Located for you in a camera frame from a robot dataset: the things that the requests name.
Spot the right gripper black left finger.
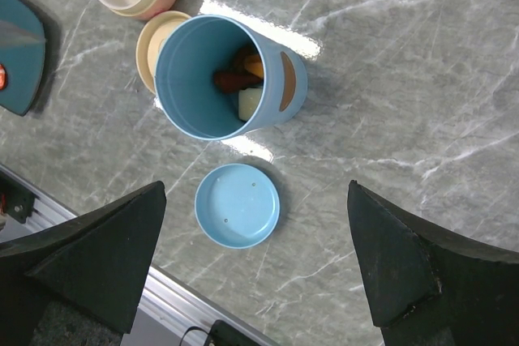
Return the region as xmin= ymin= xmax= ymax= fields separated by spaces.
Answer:
xmin=1 ymin=182 xmax=166 ymax=345

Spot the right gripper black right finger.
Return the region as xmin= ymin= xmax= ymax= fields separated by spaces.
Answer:
xmin=347 ymin=181 xmax=518 ymax=345

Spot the blue round lid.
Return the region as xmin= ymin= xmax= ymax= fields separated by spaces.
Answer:
xmin=194 ymin=163 xmax=281 ymax=250

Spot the red shrimp piece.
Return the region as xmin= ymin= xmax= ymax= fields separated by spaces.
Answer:
xmin=0 ymin=65 xmax=7 ymax=90

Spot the white sushi roll piece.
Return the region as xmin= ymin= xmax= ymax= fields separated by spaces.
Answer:
xmin=238 ymin=88 xmax=263 ymax=122

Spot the orange red food piece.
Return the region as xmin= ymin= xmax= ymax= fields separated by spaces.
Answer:
xmin=212 ymin=71 xmax=263 ymax=94

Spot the blue tall cup container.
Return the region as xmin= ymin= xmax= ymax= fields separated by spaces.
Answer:
xmin=155 ymin=15 xmax=308 ymax=141

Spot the beige round lid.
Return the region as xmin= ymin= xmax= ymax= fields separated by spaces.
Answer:
xmin=135 ymin=11 xmax=191 ymax=94

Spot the orange fried food piece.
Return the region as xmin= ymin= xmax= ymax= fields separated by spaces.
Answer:
xmin=242 ymin=53 xmax=264 ymax=79

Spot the teal square plate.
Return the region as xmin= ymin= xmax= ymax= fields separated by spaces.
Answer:
xmin=1 ymin=0 xmax=46 ymax=116

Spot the aluminium mounting rail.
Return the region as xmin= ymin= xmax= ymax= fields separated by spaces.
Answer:
xmin=1 ymin=165 xmax=276 ymax=345

